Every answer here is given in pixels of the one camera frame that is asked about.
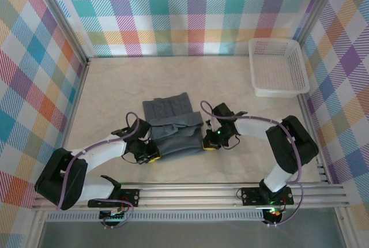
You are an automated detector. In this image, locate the grey t-shirt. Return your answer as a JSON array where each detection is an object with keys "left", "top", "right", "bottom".
[{"left": 142, "top": 92, "right": 206, "bottom": 164}]

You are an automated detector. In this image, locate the circuit board with green lights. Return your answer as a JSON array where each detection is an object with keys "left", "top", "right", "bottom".
[{"left": 99, "top": 209, "right": 128, "bottom": 221}]

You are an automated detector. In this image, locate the white plastic mesh basket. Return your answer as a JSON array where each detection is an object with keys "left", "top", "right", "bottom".
[{"left": 248, "top": 37, "right": 311, "bottom": 99}]

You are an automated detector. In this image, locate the grey metal panel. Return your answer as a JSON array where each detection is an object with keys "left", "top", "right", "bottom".
[{"left": 37, "top": 220, "right": 347, "bottom": 248}]

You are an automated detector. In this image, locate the circuit board with red light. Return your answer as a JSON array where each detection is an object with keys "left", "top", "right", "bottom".
[{"left": 263, "top": 206, "right": 285, "bottom": 223}]

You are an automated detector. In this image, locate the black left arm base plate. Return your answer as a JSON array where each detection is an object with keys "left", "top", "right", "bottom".
[{"left": 87, "top": 189, "right": 141, "bottom": 209}]

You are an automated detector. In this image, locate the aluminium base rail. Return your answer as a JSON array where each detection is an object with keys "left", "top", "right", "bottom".
[{"left": 31, "top": 182, "right": 349, "bottom": 212}]

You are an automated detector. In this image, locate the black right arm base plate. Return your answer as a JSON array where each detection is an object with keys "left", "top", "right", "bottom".
[{"left": 240, "top": 186, "right": 294, "bottom": 207}]

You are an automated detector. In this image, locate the white slotted cable duct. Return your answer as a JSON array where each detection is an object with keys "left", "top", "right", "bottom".
[{"left": 46, "top": 212, "right": 265, "bottom": 222}]

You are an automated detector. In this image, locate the aluminium table side rail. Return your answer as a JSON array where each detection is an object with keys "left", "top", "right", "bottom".
[
  {"left": 59, "top": 57, "right": 92, "bottom": 156},
  {"left": 296, "top": 95, "right": 331, "bottom": 184}
]

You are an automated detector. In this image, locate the aluminium frame post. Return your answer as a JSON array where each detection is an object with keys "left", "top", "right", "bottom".
[
  {"left": 33, "top": 0, "right": 89, "bottom": 64},
  {"left": 334, "top": 207, "right": 360, "bottom": 248},
  {"left": 27, "top": 210, "right": 48, "bottom": 248},
  {"left": 295, "top": 0, "right": 345, "bottom": 46}
]

